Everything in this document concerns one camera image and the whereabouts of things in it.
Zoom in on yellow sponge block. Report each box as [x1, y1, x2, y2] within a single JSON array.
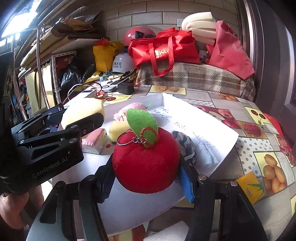
[[61, 97, 104, 130]]

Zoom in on pink fluffy plush toy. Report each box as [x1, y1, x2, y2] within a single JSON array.
[[113, 102, 147, 122]]

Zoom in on black small box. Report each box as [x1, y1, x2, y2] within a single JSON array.
[[117, 82, 134, 95]]

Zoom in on white helmet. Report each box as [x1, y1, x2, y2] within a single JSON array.
[[112, 53, 136, 74]]

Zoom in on yellow shopping bag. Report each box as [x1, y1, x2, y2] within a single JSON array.
[[93, 39, 123, 72]]

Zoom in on white foam block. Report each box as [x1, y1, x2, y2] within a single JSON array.
[[144, 221, 189, 241]]

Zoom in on red plush apple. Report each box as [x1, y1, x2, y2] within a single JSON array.
[[112, 109, 180, 194]]

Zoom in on pink white packaged sponge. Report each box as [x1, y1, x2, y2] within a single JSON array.
[[82, 128, 108, 155]]

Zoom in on black white patterned scrunchie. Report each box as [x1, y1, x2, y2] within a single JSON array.
[[172, 131, 197, 166]]

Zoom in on red plastic bag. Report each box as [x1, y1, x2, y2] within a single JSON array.
[[264, 113, 295, 167]]

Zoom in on crimson paper bag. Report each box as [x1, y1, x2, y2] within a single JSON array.
[[205, 21, 254, 80]]

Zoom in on cream foam rolls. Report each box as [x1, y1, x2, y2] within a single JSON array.
[[181, 11, 217, 46]]

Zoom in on pink helmet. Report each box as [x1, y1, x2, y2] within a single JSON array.
[[122, 26, 156, 46]]

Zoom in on plaid covered bench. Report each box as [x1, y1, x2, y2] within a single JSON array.
[[135, 62, 256, 101]]

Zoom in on left human hand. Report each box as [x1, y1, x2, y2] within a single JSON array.
[[1, 185, 44, 230]]

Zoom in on red tote bag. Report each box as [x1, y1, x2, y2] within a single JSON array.
[[128, 28, 200, 77]]

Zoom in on yellow green sponge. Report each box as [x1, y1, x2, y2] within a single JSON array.
[[109, 120, 130, 143]]

